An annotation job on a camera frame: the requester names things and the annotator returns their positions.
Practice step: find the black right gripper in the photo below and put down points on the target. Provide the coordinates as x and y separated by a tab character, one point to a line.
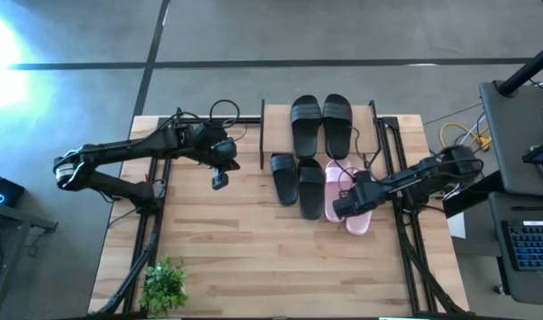
355	202

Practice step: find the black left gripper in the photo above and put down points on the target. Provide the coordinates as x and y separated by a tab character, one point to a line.
220	149

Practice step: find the black slide sandal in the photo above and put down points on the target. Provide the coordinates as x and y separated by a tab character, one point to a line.
283	180
312	191
305	129
337	126

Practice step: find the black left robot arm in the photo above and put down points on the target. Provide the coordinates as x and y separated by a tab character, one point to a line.
120	149

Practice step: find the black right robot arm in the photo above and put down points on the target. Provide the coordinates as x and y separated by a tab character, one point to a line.
431	175

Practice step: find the white paper sheet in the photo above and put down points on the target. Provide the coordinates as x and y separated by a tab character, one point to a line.
456	226

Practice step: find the small green potted plant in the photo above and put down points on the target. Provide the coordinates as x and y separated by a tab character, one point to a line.
164	286

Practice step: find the backlit keyboard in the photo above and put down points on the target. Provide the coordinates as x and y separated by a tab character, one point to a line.
533	244

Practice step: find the dark grey desk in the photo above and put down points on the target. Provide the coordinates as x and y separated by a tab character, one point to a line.
520	289

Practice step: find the black metal stand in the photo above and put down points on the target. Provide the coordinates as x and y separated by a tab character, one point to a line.
13	218

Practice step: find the black pole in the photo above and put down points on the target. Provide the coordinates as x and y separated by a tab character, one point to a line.
526	69

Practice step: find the black device blue light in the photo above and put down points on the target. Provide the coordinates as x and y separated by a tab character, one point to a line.
2	189

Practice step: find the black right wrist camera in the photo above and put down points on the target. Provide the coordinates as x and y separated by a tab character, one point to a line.
362	176

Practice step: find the black metal table frame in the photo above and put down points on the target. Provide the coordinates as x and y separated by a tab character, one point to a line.
249	120

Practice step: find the wooden shelf black metal frame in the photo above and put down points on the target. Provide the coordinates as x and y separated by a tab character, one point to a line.
275	133

